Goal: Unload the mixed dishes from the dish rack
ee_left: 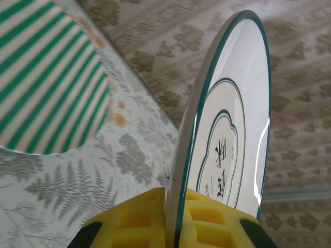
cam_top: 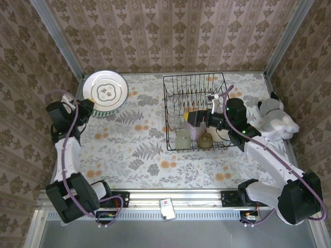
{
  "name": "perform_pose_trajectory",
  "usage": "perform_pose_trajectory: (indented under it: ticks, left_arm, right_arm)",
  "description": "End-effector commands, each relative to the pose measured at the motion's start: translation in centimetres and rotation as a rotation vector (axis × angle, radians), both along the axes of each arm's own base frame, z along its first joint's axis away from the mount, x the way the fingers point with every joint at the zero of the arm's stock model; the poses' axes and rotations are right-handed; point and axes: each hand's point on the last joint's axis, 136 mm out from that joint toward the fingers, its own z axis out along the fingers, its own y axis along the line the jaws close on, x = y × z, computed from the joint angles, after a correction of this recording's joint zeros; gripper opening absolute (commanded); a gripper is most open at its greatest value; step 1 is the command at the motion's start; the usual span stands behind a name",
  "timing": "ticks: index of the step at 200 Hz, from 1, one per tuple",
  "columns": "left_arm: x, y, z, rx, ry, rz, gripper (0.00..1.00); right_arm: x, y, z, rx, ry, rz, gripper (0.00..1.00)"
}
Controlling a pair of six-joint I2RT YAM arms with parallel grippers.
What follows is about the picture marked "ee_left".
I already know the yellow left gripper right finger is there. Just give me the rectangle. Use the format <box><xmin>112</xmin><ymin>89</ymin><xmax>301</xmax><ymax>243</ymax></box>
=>
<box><xmin>180</xmin><ymin>188</ymin><xmax>277</xmax><ymax>248</ymax></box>

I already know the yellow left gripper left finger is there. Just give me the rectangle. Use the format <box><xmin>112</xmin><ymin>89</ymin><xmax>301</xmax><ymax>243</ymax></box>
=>
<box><xmin>67</xmin><ymin>187</ymin><xmax>168</xmax><ymax>248</ymax></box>

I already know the green striped plate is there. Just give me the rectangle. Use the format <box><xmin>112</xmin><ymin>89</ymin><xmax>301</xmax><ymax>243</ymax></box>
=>
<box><xmin>0</xmin><ymin>0</ymin><xmax>111</xmax><ymax>156</ymax></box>

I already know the white plate with green rim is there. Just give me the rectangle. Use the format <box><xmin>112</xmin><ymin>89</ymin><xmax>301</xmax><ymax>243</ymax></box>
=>
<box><xmin>165</xmin><ymin>9</ymin><xmax>273</xmax><ymax>248</ymax></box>

